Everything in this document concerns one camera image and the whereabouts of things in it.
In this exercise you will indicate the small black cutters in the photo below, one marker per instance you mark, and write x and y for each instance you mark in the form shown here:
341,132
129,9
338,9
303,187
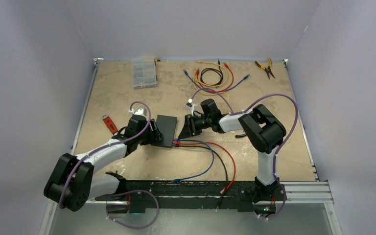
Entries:
242,135

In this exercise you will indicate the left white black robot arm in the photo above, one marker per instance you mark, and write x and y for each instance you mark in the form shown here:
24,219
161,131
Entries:
72,181

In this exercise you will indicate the yellow handled pliers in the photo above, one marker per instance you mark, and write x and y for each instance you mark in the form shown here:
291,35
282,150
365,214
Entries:
267,68

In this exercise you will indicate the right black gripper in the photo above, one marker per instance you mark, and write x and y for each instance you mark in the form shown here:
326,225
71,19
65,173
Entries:
189,129

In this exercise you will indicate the clear plastic organizer box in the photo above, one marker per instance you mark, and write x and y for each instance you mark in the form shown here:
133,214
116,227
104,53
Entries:
143,72

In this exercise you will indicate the black network switch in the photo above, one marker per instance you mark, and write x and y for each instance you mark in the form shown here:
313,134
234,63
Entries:
167,127

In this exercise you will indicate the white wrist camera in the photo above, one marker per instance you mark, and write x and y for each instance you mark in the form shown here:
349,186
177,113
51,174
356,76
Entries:
141,112
191,106

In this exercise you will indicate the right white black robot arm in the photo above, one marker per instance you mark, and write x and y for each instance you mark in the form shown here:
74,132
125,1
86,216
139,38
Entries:
264,131

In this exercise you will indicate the aluminium frame rail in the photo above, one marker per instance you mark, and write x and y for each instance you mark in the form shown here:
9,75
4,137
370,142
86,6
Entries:
296,192

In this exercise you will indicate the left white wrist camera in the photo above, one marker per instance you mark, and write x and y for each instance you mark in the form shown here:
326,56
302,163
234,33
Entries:
141,112

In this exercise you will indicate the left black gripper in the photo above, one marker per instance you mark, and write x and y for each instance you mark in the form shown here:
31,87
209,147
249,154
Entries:
154,133

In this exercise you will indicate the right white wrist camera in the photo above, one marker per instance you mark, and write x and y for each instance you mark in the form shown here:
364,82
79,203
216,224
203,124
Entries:
191,106

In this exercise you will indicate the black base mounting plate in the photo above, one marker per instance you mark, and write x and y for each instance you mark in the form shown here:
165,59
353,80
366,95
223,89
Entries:
242,196

